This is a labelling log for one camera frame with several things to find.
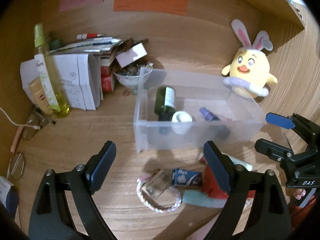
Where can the beige cosmetic tube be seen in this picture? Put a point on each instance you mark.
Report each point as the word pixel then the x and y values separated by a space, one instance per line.
pixel 39 96

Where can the yellow green spray bottle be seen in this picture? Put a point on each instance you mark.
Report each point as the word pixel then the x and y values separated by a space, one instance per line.
pixel 49 75

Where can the red envelope pouch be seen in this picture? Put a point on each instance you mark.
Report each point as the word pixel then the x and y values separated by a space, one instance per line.
pixel 210 186

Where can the clear plastic storage bin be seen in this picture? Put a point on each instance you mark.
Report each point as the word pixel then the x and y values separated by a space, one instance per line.
pixel 243 116

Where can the small wooden cork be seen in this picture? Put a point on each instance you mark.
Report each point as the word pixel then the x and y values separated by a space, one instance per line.
pixel 157 184

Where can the blue Max blade box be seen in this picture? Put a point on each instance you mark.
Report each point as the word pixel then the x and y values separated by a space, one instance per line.
pixel 186 178

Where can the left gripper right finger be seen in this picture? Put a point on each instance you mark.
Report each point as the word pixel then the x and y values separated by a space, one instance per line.
pixel 269 216

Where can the orange sticky note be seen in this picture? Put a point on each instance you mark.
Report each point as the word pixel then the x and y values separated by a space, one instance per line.
pixel 176 7

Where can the purple black spray bottle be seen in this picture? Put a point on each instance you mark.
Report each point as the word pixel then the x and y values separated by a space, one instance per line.
pixel 222 131

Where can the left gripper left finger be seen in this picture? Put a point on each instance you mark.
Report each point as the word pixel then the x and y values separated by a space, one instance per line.
pixel 51 217

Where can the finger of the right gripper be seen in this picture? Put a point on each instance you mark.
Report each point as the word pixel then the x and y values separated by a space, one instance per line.
pixel 275 151
pixel 279 120

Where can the teal white tube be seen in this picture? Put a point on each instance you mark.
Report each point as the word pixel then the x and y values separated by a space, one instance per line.
pixel 197 198

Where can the yellow chick plush toy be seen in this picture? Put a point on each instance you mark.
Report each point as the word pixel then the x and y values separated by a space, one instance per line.
pixel 249 71

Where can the dark green dropper bottle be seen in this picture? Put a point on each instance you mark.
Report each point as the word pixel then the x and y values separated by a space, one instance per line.
pixel 165 103

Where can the white folded paper booklets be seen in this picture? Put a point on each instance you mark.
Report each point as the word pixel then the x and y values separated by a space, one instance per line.
pixel 79 76

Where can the white bowl of trinkets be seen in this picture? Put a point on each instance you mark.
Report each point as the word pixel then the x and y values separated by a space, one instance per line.
pixel 130 76

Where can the eyeglasses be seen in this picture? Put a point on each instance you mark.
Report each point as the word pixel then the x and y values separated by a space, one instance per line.
pixel 16 166

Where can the stack of books and papers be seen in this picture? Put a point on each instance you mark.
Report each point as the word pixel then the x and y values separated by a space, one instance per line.
pixel 105 49

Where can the small white cardboard box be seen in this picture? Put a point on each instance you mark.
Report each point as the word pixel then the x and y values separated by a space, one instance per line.
pixel 133 54

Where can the blue white card box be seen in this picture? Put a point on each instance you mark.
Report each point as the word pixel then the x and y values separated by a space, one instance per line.
pixel 9 196

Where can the red white marker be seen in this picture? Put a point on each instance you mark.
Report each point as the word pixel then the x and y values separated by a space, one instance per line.
pixel 88 36

